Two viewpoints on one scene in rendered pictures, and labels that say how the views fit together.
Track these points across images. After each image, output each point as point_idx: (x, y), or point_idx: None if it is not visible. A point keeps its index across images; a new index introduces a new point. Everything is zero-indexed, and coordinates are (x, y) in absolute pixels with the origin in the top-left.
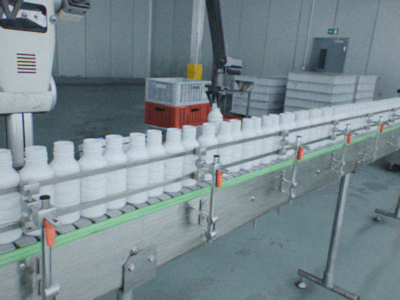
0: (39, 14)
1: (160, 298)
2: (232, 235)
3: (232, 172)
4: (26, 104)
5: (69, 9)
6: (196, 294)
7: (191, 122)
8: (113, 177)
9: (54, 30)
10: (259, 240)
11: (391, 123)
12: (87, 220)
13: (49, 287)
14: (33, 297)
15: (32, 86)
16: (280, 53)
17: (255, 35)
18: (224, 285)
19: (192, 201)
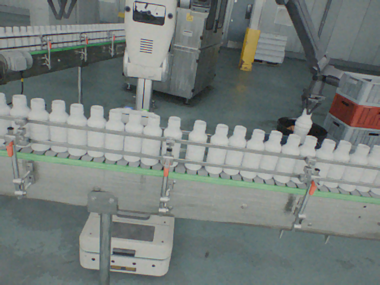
0: (160, 12)
1: (237, 249)
2: (349, 244)
3: (225, 173)
4: (143, 73)
5: (193, 8)
6: (266, 265)
7: (375, 124)
8: (89, 134)
9: (335, 18)
10: (376, 265)
11: None
12: (67, 154)
13: (15, 179)
14: (25, 181)
15: (148, 62)
16: None
17: None
18: (295, 275)
19: (157, 177)
